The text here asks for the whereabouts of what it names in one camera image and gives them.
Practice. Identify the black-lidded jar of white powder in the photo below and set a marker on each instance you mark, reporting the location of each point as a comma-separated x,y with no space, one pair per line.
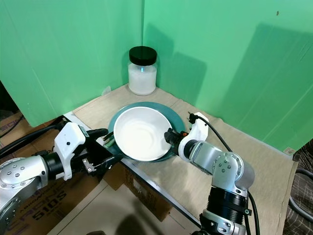
143,76

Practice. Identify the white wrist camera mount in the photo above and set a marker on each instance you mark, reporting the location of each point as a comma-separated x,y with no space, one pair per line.
195,129
71,142

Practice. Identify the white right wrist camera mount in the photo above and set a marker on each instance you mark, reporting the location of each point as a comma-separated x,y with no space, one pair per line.
195,129

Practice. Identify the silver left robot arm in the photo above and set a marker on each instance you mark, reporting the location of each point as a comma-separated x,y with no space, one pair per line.
19,183

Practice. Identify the white table corner bracket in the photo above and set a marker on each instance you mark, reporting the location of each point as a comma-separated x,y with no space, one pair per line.
70,116

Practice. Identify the dark plaid fabric seat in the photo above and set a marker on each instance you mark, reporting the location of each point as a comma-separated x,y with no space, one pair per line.
304,215

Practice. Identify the green backdrop board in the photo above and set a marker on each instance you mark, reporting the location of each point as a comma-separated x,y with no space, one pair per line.
225,63
73,54

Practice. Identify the white ceramic bowl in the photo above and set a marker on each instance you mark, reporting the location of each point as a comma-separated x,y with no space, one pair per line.
139,134

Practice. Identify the teal round plate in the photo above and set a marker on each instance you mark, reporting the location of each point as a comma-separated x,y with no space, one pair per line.
168,115

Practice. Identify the cardboard box with purple print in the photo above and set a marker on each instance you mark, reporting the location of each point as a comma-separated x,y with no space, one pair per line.
12,129

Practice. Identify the small cardboard box under table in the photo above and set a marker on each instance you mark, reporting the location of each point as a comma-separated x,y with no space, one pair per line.
142,191

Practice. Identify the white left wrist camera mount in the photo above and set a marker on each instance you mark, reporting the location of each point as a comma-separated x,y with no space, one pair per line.
71,142

